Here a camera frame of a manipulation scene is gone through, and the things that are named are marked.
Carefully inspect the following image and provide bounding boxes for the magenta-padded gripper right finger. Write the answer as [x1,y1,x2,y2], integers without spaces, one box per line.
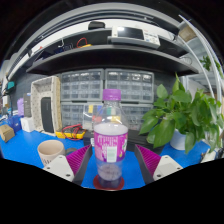
[133,143,184,186]

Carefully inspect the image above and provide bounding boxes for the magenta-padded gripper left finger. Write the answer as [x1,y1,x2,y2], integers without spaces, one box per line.
[42,143,94,187]

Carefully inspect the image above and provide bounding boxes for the clear bottle with purple cap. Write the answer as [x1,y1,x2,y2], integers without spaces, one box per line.
[92,88,129,189]

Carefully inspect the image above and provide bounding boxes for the beige patterned mug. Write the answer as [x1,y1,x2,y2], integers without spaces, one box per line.
[36,139,78,167]

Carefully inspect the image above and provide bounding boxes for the flat round red coaster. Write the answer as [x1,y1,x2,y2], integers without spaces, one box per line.
[92,174,125,192]

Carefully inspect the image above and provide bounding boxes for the white power adapter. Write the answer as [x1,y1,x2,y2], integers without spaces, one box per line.
[201,148,218,163]

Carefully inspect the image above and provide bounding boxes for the black speaker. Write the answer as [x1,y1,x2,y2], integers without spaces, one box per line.
[40,96,55,134]

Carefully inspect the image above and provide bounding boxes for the small white box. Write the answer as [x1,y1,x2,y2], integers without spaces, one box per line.
[19,116,35,133]

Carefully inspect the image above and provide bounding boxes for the green plant in white pot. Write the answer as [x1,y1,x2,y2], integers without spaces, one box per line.
[138,73,224,155]

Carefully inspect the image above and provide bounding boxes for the blue box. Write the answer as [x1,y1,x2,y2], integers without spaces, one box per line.
[8,114,23,133]

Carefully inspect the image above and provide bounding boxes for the white perforated crate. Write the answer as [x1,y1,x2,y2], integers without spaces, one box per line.
[30,75,63,136]

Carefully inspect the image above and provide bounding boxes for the dark grey flat box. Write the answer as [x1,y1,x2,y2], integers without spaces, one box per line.
[23,93,33,118]

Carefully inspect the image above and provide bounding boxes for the purple bag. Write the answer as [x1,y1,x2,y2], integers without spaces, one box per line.
[16,97,26,118]

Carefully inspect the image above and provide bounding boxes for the dark workbench shelf unit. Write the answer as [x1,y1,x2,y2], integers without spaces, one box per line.
[6,3,201,82]

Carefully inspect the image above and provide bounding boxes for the white metal rack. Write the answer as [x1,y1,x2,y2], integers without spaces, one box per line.
[178,14,224,101]

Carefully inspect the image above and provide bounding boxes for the white oscilloscope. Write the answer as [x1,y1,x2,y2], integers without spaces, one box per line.
[111,25,162,47]

